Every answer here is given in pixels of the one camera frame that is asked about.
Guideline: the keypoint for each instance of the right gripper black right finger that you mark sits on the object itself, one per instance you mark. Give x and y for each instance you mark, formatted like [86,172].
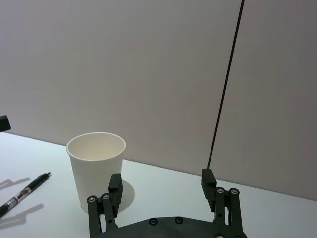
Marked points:
[209,188]

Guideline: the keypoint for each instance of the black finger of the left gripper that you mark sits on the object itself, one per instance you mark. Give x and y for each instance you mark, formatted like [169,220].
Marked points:
[4,123]

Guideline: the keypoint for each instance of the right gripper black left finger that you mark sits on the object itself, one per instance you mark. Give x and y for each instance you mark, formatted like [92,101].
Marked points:
[116,191]

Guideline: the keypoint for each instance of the white paper cup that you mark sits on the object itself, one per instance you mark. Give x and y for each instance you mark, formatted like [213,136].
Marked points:
[97,171]

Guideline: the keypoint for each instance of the black pen with clear barrel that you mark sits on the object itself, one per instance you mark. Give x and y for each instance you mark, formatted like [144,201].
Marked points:
[22,194]

